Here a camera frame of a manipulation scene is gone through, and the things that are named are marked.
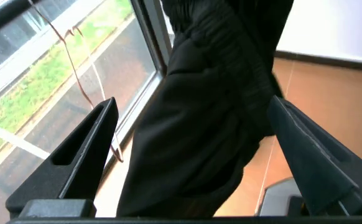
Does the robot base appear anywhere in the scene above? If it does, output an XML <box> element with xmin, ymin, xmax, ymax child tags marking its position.
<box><xmin>255</xmin><ymin>177</ymin><xmax>309</xmax><ymax>217</ymax></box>

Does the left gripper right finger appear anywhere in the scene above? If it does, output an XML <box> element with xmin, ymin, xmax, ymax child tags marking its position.
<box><xmin>267</xmin><ymin>95</ymin><xmax>362</xmax><ymax>217</ymax></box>

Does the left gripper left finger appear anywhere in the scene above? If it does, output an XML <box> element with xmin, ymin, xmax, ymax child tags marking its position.
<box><xmin>5</xmin><ymin>96</ymin><xmax>119</xmax><ymax>218</ymax></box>

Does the window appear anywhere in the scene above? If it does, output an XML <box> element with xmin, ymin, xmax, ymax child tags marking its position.
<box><xmin>0</xmin><ymin>0</ymin><xmax>174</xmax><ymax>218</ymax></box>

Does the black ribbed-waist garment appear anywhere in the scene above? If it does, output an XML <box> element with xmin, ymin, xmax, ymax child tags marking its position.
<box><xmin>116</xmin><ymin>0</ymin><xmax>295</xmax><ymax>218</ymax></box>

